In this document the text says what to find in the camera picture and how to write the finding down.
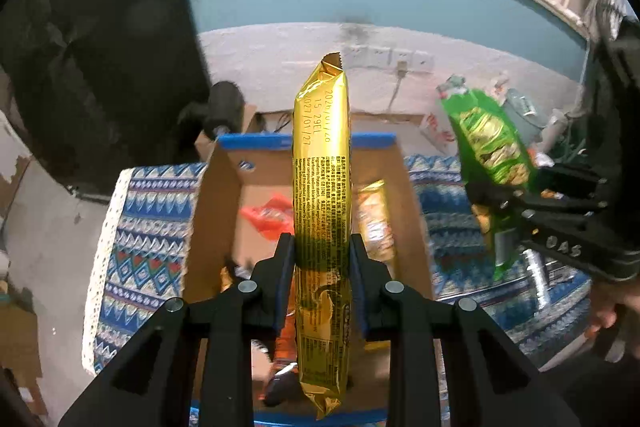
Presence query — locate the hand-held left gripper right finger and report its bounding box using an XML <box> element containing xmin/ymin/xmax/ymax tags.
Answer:
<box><xmin>350</xmin><ymin>234</ymin><xmax>583</xmax><ymax>427</ymax></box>

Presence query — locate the silver snack packet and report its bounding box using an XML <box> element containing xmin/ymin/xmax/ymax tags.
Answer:
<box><xmin>522</xmin><ymin>249</ymin><xmax>551</xmax><ymax>308</ymax></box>

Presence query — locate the blue patterned cloth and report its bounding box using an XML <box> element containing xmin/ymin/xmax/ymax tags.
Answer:
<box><xmin>82</xmin><ymin>154</ymin><xmax>596</xmax><ymax>378</ymax></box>

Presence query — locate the orange-red snack packet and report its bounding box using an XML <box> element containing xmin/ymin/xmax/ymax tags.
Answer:
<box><xmin>239</xmin><ymin>202</ymin><xmax>293</xmax><ymax>240</ymax></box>

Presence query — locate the black round device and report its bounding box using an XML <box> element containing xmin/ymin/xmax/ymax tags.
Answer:
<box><xmin>180</xmin><ymin>81</ymin><xmax>246</xmax><ymax>140</ymax></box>

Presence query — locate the green snack packet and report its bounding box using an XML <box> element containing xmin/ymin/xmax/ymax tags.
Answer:
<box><xmin>439</xmin><ymin>87</ymin><xmax>538</xmax><ymax>283</ymax></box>

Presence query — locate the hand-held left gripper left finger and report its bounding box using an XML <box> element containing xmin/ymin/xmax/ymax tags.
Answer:
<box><xmin>57</xmin><ymin>233</ymin><xmax>296</xmax><ymax>427</ymax></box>

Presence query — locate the brown cardboard sheet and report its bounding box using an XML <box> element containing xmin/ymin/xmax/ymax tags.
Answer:
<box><xmin>0</xmin><ymin>297</ymin><xmax>48</xmax><ymax>413</ymax></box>

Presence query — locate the orange and black snack bag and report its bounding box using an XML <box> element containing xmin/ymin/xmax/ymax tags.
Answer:
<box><xmin>250</xmin><ymin>292</ymin><xmax>301</xmax><ymax>408</ymax></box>

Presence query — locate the grey plug cable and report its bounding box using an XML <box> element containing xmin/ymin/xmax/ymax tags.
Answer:
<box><xmin>387</xmin><ymin>62</ymin><xmax>408</xmax><ymax>112</ymax></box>

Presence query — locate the yellow and black snack packet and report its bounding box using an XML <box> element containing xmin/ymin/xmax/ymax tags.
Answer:
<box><xmin>220</xmin><ymin>257</ymin><xmax>256</xmax><ymax>293</ymax></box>

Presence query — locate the black mesh office chair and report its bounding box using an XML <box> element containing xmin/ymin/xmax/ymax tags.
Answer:
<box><xmin>580</xmin><ymin>17</ymin><xmax>640</xmax><ymax>218</ymax></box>

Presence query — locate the small gold snack packet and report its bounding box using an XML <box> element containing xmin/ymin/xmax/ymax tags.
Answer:
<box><xmin>354</xmin><ymin>179</ymin><xmax>399</xmax><ymax>264</ymax></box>

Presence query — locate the blue cardboard box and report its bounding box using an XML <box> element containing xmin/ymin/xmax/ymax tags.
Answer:
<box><xmin>182</xmin><ymin>132</ymin><xmax>446</xmax><ymax>427</ymax></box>

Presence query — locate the person's right hand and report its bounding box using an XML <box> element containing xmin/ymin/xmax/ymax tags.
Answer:
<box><xmin>586</xmin><ymin>291</ymin><xmax>622</xmax><ymax>341</ymax></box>

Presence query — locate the red and white plastic bag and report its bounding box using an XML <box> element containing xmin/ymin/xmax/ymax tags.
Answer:
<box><xmin>420</xmin><ymin>74</ymin><xmax>468</xmax><ymax>155</ymax></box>

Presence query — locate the long gold snack packet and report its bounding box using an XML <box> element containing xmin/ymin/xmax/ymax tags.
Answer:
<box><xmin>291</xmin><ymin>52</ymin><xmax>353</xmax><ymax>420</ymax></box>

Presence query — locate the grey-blue trash bin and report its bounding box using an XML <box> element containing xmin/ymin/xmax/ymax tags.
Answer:
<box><xmin>502</xmin><ymin>88</ymin><xmax>548</xmax><ymax>130</ymax></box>

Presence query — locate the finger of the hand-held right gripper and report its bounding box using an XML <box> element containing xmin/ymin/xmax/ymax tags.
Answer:
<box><xmin>535</xmin><ymin>166</ymin><xmax>608</xmax><ymax>196</ymax></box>
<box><xmin>465</xmin><ymin>182</ymin><xmax>608</xmax><ymax>221</ymax></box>

